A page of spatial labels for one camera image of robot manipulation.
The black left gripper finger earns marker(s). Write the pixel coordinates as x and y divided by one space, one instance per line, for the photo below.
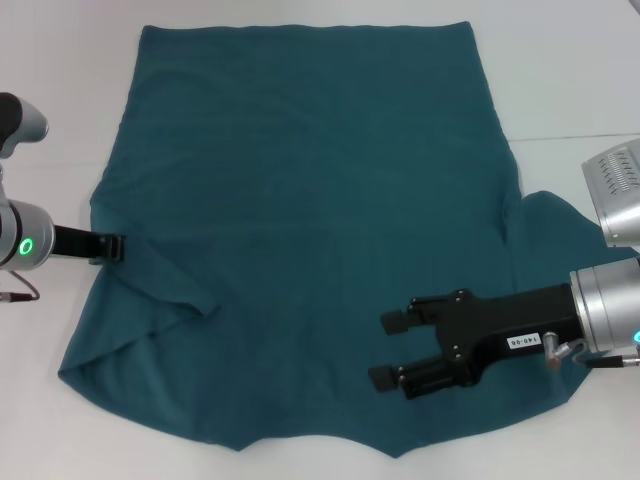
112 256
112 242

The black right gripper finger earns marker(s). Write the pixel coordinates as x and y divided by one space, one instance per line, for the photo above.
427 377
399 321

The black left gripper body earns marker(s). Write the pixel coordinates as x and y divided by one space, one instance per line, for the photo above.
75 245

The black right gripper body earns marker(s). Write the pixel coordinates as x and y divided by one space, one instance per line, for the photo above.
515 322

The blue shirt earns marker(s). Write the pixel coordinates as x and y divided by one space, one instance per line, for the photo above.
300 225

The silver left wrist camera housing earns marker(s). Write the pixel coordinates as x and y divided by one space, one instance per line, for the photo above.
27 125

